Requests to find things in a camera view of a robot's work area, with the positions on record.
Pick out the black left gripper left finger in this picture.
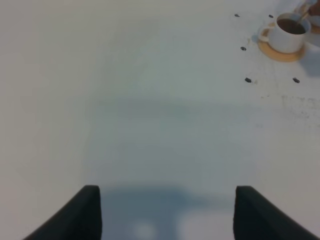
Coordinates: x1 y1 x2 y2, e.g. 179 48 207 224
25 185 102 240

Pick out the orange coaster near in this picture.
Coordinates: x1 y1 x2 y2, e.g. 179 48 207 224
257 23 306 63

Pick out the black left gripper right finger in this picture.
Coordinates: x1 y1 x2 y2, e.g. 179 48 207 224
233 186 319 240

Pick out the white teacup near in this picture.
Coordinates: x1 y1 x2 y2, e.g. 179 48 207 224
257 12 312 54

